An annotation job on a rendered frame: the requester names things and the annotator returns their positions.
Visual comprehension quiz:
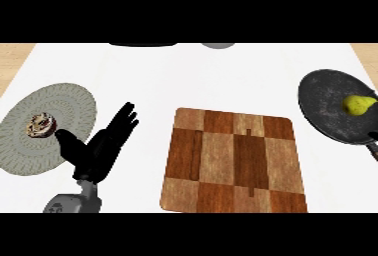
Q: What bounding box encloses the black flat object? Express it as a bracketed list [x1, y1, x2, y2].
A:
[108, 42, 179, 48]

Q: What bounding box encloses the dark grey frying pan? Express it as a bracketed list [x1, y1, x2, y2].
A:
[297, 68, 378, 163]

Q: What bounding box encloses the brown and white cupcake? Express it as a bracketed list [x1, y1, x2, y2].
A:
[25, 112, 59, 139]

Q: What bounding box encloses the grey round object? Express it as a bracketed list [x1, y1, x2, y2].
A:
[199, 42, 236, 50]

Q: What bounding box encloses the round grey woven placemat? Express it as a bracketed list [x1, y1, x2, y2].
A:
[0, 82, 99, 177]

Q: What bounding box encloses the brown wooden cutting board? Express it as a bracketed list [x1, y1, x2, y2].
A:
[158, 107, 310, 214]

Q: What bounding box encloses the yellow-green pear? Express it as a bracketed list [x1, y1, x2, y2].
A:
[341, 94, 378, 117]

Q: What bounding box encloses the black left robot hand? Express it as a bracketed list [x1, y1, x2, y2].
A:
[53, 101, 140, 185]

